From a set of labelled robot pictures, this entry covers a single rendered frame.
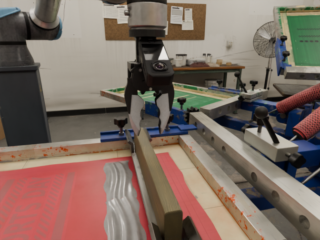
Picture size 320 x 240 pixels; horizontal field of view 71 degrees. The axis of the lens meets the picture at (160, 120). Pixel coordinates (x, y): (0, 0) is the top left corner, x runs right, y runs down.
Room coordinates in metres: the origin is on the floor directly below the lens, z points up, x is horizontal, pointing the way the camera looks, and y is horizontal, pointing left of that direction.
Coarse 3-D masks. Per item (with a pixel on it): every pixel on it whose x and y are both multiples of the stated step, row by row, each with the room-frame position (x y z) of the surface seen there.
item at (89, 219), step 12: (180, 192) 0.46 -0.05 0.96; (96, 204) 0.41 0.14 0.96; (180, 204) 0.41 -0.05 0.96; (192, 204) 0.41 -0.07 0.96; (72, 216) 0.38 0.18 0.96; (84, 216) 0.38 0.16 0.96; (96, 216) 0.38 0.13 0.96; (144, 216) 0.38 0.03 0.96; (192, 216) 0.38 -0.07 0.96; (204, 216) 0.38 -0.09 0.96; (72, 228) 0.35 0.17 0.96; (84, 228) 0.35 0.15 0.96; (96, 228) 0.35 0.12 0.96; (144, 228) 0.35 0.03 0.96; (204, 228) 0.35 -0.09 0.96
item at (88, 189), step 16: (96, 160) 0.61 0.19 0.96; (112, 160) 0.61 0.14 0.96; (160, 160) 0.61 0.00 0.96; (0, 176) 0.53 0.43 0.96; (16, 176) 0.53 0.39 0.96; (32, 176) 0.53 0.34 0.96; (80, 176) 0.53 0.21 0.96; (96, 176) 0.53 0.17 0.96; (176, 176) 0.53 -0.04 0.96; (80, 192) 0.46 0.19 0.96; (96, 192) 0.46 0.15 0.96
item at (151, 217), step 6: (132, 156) 0.56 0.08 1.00; (138, 162) 0.53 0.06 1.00; (138, 168) 0.50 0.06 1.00; (138, 174) 0.47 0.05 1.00; (138, 180) 0.45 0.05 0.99; (144, 186) 0.43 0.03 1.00; (144, 192) 0.40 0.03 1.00; (144, 198) 0.39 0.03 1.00; (144, 204) 0.37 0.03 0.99; (150, 204) 0.37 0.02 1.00; (150, 210) 0.35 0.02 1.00; (150, 216) 0.33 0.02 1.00; (156, 222) 0.32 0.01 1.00
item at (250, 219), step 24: (48, 144) 0.65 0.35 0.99; (72, 144) 0.65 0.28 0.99; (96, 144) 0.66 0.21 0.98; (120, 144) 0.68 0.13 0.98; (168, 144) 0.72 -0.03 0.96; (192, 144) 0.65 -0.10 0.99; (216, 168) 0.51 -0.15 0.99; (216, 192) 0.45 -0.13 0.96; (240, 192) 0.41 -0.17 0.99; (240, 216) 0.35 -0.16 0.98; (264, 216) 0.34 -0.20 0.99
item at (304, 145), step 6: (300, 144) 0.54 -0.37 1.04; (306, 144) 0.54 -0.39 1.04; (312, 144) 0.54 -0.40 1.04; (258, 150) 0.51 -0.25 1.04; (300, 150) 0.51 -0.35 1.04; (306, 150) 0.51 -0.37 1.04; (312, 150) 0.51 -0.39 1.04; (318, 150) 0.52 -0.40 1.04; (264, 156) 0.48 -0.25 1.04; (306, 156) 0.51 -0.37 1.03; (312, 156) 0.51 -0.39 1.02; (318, 156) 0.52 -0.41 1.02; (276, 162) 0.49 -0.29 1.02; (282, 162) 0.49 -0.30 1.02; (306, 162) 0.51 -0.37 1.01; (312, 162) 0.51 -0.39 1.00; (318, 162) 0.52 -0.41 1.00; (282, 168) 0.49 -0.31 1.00
